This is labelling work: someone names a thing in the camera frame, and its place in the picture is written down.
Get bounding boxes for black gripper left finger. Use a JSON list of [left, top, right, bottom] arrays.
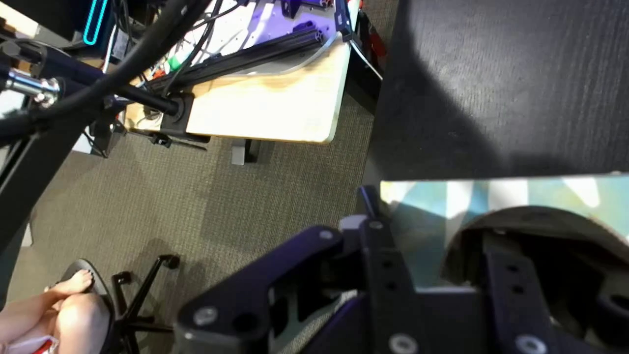
[[176, 185, 415, 354]]

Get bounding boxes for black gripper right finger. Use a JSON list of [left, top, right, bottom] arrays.
[[459, 214, 629, 354]]

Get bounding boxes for yellow patterned tissue box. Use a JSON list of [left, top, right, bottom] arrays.
[[380, 175, 629, 287]]

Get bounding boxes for wooden board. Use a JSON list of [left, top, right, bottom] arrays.
[[121, 0, 362, 145]]

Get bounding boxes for black chair base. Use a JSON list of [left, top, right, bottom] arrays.
[[111, 254, 182, 354]]

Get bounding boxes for person's legs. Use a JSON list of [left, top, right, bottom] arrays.
[[0, 269, 111, 354]]

